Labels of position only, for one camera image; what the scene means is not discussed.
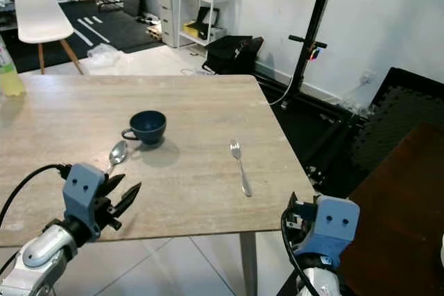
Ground dark blue cup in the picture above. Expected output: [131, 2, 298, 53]
[121, 110, 168, 147]

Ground grey metal table leg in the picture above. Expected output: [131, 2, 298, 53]
[239, 232, 258, 296]

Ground brown wooden cabinet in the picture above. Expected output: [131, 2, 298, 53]
[340, 123, 444, 296]

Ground clear plastic bag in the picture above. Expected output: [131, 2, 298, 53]
[87, 43, 123, 68]

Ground black foam mat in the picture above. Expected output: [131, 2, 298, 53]
[350, 67, 444, 172]

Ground plastic bottle yellow drink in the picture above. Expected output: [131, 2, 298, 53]
[0, 36, 26, 98]

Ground black floor mat white stripes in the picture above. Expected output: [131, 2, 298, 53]
[0, 0, 162, 73]

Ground black bag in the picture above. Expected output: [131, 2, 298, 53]
[203, 35, 264, 76]

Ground white drawer cabinet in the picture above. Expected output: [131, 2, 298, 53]
[156, 0, 182, 49]

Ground yellow black tool case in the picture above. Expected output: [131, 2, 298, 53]
[184, 6, 227, 40]

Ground white chair wooden legs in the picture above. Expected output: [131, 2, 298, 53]
[14, 0, 84, 75]

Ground black stand pole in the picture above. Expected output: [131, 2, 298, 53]
[281, 0, 341, 103]

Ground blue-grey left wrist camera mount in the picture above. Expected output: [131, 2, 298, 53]
[62, 163, 112, 234]

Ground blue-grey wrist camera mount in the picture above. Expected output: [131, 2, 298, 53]
[302, 195, 360, 270]
[62, 163, 112, 234]

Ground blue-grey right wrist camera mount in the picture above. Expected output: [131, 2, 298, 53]
[302, 195, 360, 270]

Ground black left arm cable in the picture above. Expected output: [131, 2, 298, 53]
[0, 163, 71, 227]

